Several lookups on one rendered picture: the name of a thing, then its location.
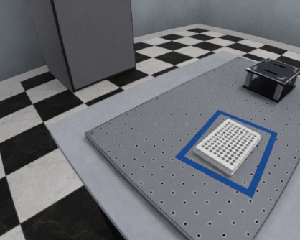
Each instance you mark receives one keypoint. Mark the white well plate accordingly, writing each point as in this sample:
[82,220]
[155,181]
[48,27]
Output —
[228,146]

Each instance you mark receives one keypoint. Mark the blue tape outline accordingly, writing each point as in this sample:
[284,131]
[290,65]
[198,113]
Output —
[256,178]

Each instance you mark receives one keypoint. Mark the black rectangular frame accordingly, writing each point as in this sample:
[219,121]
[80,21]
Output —
[269,70]

